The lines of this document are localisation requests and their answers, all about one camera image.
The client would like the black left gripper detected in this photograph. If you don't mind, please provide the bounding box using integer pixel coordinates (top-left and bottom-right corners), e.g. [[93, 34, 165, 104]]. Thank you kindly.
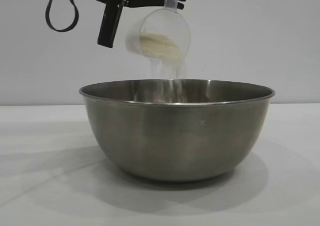
[[65, 0, 188, 48]]

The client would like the clear plastic measuring cup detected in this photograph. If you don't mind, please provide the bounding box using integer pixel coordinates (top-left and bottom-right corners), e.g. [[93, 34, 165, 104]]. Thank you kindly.
[[124, 0, 193, 63]]

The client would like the white uncooked rice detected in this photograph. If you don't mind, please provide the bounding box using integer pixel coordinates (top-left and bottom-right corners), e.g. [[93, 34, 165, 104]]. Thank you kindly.
[[138, 32, 188, 86]]

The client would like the stainless steel mixing bowl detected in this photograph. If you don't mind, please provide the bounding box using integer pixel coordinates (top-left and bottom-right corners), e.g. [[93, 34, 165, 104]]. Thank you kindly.
[[78, 79, 277, 182]]

